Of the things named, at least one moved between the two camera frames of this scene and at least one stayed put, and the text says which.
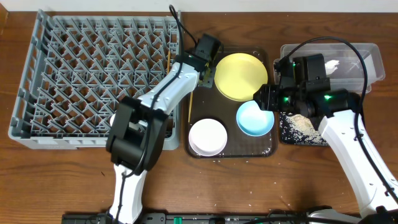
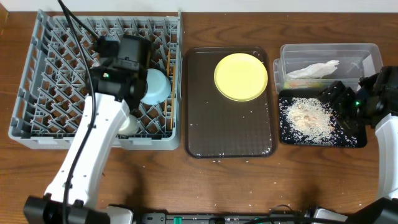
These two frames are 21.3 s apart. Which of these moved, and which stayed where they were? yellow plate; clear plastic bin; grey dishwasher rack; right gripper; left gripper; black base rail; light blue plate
Moved: right gripper; left gripper; light blue plate
Stayed: yellow plate; clear plastic bin; black base rail; grey dishwasher rack
